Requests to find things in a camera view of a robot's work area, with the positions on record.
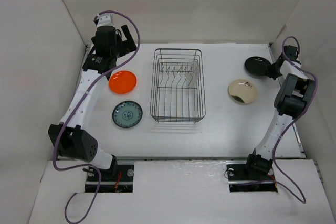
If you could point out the orange plate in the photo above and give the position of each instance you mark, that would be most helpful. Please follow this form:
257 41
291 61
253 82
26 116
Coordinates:
122 82

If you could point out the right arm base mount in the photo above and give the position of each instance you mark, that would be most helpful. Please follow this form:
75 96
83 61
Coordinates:
241 180

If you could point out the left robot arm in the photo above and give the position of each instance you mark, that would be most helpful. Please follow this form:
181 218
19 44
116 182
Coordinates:
70 137

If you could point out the blue patterned plate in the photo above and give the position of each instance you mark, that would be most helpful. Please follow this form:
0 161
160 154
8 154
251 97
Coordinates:
127 114

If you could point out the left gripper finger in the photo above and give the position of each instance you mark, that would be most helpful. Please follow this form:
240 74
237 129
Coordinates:
127 47
126 32

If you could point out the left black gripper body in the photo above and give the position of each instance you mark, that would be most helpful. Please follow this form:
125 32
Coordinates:
116 49

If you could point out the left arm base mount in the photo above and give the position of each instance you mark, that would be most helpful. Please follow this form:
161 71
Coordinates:
121 182

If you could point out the black plate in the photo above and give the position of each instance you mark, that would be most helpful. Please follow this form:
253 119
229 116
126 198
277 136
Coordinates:
257 66

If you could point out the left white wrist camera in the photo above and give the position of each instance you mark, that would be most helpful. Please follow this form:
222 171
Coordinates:
104 20

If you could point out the cream floral plate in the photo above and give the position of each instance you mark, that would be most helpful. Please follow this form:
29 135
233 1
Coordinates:
243 91

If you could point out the grey wire dish rack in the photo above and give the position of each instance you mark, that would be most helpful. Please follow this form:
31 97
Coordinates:
171 99

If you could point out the clear glass plate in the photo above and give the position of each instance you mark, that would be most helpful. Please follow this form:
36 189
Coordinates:
193 74

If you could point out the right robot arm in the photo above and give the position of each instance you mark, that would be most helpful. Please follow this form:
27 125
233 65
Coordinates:
295 93

